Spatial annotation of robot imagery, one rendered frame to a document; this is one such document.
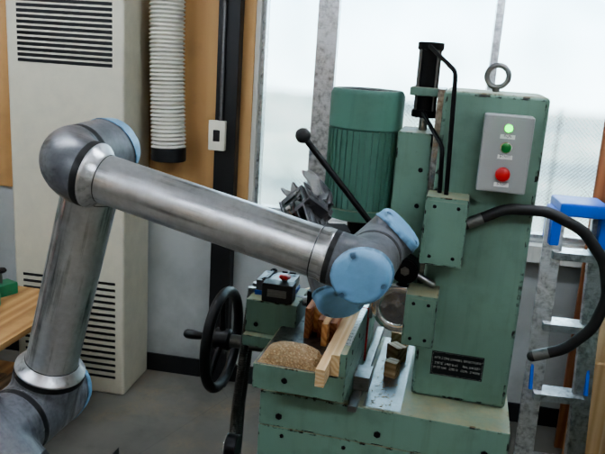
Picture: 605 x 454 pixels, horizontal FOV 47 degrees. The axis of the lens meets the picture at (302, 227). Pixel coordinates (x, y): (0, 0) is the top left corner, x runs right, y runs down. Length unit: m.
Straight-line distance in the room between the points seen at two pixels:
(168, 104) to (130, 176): 1.86
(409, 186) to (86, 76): 1.77
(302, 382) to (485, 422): 0.42
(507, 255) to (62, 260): 0.94
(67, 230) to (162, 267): 1.99
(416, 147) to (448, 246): 0.25
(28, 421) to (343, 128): 0.92
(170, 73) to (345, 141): 1.54
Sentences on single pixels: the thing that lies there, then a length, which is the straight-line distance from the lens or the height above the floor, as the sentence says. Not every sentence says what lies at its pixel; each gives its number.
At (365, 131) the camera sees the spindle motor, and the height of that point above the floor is 1.41.
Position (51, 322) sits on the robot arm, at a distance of 1.51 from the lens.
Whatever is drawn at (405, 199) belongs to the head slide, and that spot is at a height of 1.26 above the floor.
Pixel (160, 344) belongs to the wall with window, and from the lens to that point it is 3.52.
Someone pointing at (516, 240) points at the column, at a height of 1.21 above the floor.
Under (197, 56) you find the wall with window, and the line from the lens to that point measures 3.15.
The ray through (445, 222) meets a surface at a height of 1.25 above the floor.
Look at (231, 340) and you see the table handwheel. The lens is 1.89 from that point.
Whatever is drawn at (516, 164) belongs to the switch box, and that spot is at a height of 1.38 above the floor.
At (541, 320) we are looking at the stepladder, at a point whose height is 0.75.
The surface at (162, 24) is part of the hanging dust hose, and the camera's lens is 3.02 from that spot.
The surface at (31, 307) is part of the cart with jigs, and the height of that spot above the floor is 0.53.
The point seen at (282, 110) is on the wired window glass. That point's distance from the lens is 3.15.
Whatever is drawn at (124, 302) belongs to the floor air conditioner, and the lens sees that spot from 3.18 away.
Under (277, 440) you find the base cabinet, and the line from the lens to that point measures 1.73.
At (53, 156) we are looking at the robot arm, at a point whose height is 1.38.
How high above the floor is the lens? 1.58
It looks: 14 degrees down
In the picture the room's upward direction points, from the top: 4 degrees clockwise
